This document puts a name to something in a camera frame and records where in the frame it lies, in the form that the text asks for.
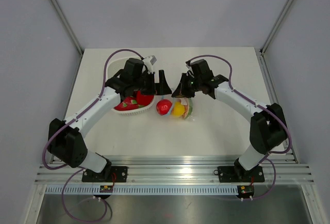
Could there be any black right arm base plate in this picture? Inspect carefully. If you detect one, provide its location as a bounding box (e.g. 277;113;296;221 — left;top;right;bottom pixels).
213;166;265;183

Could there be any red dragon fruit toy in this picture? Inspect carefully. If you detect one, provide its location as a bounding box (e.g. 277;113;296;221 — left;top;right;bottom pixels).
114;97;144;111

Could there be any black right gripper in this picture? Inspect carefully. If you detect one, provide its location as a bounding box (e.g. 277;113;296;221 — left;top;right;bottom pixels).
173;73;203;98

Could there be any small circuit board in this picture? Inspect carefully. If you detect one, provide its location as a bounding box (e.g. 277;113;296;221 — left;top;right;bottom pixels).
100;185;113;194
238;185;255;195

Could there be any red watermelon slice toy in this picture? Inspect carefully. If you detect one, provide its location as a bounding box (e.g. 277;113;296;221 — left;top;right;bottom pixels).
181;98;193;120

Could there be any clear zip bag blue zipper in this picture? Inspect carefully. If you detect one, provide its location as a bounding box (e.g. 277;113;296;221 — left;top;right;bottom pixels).
156;96;193;120

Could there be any red apple toy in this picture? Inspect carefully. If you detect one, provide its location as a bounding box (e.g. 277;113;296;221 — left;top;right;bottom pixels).
156;99;172;116

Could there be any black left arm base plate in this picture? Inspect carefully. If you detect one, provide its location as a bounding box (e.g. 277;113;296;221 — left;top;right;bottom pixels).
82;166;128;183

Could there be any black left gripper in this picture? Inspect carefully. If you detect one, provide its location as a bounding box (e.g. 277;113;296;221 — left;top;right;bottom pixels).
133;70;171;95

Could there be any aluminium rail frame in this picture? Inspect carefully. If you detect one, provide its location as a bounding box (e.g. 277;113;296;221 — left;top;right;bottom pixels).
33;154;315;185

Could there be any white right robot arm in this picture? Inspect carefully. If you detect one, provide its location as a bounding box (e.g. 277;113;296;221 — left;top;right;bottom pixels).
172;56;289;181

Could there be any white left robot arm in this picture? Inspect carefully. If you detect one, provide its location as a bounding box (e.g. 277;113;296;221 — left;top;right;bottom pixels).
46;56;172;182

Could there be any right small circuit board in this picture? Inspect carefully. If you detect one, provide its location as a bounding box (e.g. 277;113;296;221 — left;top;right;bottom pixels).
238;185;255;195

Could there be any white perforated plastic basket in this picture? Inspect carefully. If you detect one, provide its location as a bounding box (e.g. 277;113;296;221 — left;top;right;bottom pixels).
107;57;155;116

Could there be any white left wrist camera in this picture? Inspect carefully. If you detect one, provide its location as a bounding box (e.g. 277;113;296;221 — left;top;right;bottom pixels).
143;55;157;71

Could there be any left small circuit board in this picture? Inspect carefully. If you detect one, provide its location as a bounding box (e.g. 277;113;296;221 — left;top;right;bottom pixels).
100;185;113;194

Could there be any white slotted cable duct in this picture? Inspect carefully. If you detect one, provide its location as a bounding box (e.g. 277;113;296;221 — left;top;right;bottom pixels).
45;185;239;196

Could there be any red bell pepper toy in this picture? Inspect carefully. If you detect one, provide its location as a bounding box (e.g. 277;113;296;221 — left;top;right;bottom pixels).
136;91;154;106

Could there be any yellow lemon toy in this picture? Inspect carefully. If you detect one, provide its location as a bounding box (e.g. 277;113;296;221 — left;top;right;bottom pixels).
171;102;185;117

